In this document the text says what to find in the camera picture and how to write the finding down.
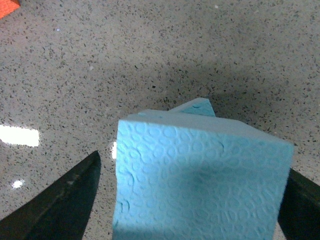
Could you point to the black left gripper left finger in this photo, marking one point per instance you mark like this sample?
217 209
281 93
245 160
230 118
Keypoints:
61 211

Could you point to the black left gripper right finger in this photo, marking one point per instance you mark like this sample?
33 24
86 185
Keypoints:
299 214

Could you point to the light blue block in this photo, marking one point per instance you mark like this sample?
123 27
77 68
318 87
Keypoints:
193 177
198 106

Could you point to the orange foam block left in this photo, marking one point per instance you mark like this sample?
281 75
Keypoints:
8 6

